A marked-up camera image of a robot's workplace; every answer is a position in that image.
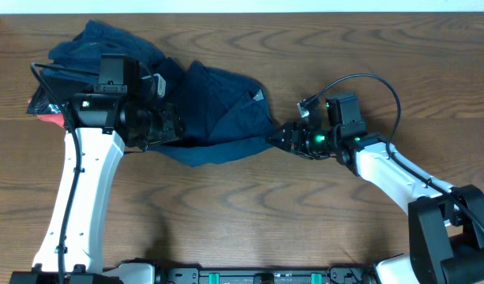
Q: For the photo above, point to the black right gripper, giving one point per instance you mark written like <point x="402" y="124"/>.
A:
<point x="299" y="147"/>

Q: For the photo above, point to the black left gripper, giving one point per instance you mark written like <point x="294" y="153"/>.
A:
<point x="173" y="128"/>

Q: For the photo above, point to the navy blue shorts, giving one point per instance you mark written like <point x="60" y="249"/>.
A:
<point x="227" y="116"/>

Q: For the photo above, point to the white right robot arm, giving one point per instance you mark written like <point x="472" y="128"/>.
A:
<point x="445" y="222"/>

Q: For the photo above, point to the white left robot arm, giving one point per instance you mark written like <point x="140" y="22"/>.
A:
<point x="72" y="250"/>

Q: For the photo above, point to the red printed folded shirt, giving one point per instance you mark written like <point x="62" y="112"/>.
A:
<point x="51" y="116"/>

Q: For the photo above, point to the dark blue folded garment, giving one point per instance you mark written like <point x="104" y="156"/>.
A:
<point x="85" y="50"/>

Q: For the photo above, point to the black printed folded shirt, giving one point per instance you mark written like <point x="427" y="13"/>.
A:
<point x="39" y="96"/>

